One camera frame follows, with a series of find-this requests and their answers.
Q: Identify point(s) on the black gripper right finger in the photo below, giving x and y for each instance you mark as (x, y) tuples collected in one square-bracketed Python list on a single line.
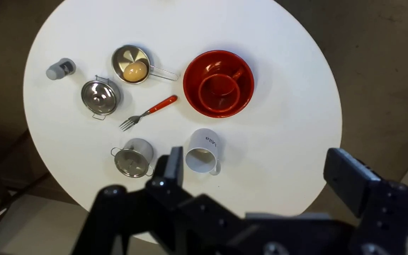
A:
[(350, 179)]

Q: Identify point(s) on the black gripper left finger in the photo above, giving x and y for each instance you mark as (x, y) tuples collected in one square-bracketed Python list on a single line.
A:
[(174, 165)]

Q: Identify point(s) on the red mug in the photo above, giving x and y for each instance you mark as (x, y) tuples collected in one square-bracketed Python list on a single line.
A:
[(218, 93)]

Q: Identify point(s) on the white mug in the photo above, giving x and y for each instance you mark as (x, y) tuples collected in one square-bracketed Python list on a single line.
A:
[(208, 142)]

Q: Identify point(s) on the red bowl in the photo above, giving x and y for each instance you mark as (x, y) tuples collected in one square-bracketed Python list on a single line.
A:
[(190, 79)]

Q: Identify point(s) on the small steel bowl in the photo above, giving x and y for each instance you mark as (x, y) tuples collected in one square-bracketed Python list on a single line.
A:
[(124, 57)]

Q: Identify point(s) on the small metal cup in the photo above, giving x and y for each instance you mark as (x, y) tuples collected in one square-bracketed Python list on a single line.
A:
[(134, 157)]

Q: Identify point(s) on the beige egg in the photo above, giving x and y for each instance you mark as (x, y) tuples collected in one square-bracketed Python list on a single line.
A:
[(134, 72)]

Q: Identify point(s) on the grey salt shaker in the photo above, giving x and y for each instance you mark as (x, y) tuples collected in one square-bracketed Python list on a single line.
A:
[(59, 69)]

